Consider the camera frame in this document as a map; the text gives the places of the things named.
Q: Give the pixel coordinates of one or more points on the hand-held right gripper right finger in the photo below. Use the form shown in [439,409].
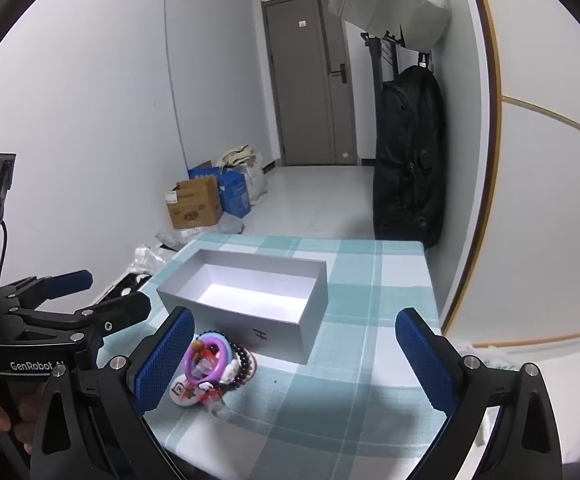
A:
[424,360]

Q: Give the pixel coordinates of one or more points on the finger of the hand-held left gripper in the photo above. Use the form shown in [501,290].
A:
[70,280]
[120,307]

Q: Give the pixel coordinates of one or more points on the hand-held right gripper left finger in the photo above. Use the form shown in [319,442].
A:
[165,360]

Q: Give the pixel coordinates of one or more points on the white round badge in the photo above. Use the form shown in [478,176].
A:
[182,390]

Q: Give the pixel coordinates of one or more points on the clear plastic hair clip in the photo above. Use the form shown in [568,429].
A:
[218,405]

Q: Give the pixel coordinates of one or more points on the grey cardboard box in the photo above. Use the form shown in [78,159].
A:
[250,330]

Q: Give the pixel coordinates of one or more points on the teal checkered tablecloth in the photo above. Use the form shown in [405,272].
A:
[359,410]

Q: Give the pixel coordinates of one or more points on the brown cardboard box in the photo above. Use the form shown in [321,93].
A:
[195,205]

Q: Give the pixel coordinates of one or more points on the blue cardboard box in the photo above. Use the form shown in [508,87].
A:
[232,192]

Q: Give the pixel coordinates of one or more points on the white sack with beige cloth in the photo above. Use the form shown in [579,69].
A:
[255,180]

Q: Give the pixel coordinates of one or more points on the grey door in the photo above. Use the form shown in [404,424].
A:
[300,85]

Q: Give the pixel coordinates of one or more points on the black coat rack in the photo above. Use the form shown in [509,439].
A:
[373,60]

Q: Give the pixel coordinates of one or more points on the grey hanging bag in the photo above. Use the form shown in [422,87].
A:
[389,5]

